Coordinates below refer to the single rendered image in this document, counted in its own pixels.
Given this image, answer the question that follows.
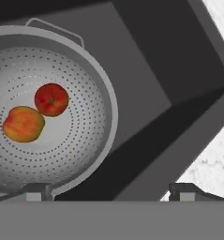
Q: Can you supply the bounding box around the orange yellow apple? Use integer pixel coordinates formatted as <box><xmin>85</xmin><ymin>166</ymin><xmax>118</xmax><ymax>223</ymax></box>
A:
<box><xmin>2</xmin><ymin>105</ymin><xmax>46</xmax><ymax>143</ymax></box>

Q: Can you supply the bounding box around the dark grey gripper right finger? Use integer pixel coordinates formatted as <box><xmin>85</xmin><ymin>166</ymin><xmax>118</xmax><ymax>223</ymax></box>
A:
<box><xmin>168</xmin><ymin>182</ymin><xmax>224</xmax><ymax>203</ymax></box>

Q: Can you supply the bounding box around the grey metal colander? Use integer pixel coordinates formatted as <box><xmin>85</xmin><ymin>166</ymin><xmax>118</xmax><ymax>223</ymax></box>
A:
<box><xmin>0</xmin><ymin>17</ymin><xmax>119</xmax><ymax>199</ymax></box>

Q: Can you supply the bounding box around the dark grey sink basin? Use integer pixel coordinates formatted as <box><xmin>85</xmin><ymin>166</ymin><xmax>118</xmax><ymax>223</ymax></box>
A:
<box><xmin>0</xmin><ymin>0</ymin><xmax>224</xmax><ymax>203</ymax></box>

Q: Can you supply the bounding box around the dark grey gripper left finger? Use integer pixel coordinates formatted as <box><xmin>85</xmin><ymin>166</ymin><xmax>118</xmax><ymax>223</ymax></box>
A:
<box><xmin>0</xmin><ymin>183</ymin><xmax>53</xmax><ymax>203</ymax></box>

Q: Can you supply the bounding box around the red apple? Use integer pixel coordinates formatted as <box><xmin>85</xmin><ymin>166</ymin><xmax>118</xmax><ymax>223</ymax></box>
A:
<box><xmin>34</xmin><ymin>82</ymin><xmax>70</xmax><ymax>118</ymax></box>

